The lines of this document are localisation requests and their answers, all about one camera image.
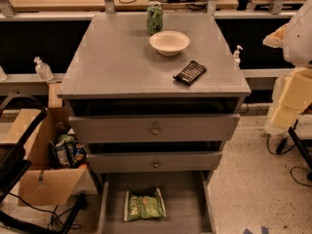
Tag clear sanitizer bottle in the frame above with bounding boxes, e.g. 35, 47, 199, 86
34, 57, 54, 81

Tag green soda can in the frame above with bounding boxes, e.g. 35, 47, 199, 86
146, 1, 163, 35

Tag green jalapeno chip bag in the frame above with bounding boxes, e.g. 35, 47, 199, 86
124, 188, 167, 222

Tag white ceramic bowl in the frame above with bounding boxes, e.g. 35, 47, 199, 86
149, 30, 190, 57

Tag brown cardboard box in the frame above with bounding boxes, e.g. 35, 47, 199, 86
0, 83, 89, 208

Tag white pump bottle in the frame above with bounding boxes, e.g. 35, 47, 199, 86
233, 45, 244, 66

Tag grey middle drawer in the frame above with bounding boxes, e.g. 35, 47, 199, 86
87, 151, 222, 174

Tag black chair frame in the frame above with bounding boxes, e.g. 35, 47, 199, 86
0, 93, 87, 234

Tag grey drawer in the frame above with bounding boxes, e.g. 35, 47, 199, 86
69, 114, 240, 143
87, 151, 222, 174
97, 172, 215, 234

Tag grey top drawer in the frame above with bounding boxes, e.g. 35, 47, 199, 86
69, 114, 240, 143

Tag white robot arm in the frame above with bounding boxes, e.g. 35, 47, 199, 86
263, 0, 312, 135

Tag black stand with cables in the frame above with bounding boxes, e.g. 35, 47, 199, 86
266, 121, 312, 187

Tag snack bags in box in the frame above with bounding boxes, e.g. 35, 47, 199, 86
49, 135, 87, 168

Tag black snack bar packet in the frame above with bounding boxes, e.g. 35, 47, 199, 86
174, 60, 207, 86

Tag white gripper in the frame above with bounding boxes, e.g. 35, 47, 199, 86
264, 67, 312, 135

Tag grey wooden drawer cabinet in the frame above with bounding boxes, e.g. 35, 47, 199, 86
58, 12, 253, 234

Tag grey bottom drawer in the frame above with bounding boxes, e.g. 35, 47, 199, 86
97, 172, 215, 234

